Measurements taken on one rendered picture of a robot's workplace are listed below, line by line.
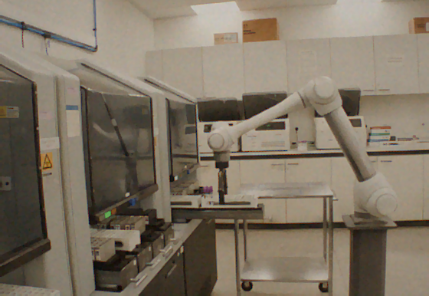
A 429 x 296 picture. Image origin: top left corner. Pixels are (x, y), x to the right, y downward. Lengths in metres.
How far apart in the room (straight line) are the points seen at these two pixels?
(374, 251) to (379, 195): 0.42
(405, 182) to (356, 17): 2.12
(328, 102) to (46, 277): 1.36
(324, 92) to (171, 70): 3.26
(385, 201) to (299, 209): 2.61
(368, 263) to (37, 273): 1.66
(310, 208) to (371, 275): 2.30
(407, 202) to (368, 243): 2.47
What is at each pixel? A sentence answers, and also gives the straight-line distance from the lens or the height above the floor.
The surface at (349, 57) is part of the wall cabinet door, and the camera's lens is 4.71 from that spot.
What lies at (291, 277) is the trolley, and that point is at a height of 0.28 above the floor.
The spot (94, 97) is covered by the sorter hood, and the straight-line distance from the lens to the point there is 1.31.
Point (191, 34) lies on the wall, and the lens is 5.22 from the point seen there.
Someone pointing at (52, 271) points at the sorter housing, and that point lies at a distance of 1.14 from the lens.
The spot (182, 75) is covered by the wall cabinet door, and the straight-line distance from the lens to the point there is 4.81.
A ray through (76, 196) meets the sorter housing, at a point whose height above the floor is 1.07.
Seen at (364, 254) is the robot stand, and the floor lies 0.54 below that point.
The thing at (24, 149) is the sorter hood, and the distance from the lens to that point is 1.00.
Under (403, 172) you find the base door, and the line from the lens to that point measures 4.54.
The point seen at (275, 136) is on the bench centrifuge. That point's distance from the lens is 4.33.
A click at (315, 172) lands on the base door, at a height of 0.66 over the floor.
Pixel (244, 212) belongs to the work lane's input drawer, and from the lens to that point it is 2.03.
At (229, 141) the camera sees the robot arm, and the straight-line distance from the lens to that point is 1.86.
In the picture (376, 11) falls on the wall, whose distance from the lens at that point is 5.24.
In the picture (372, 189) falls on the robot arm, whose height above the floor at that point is 0.92.
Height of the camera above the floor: 1.28
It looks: 3 degrees down
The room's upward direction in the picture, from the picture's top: 3 degrees counter-clockwise
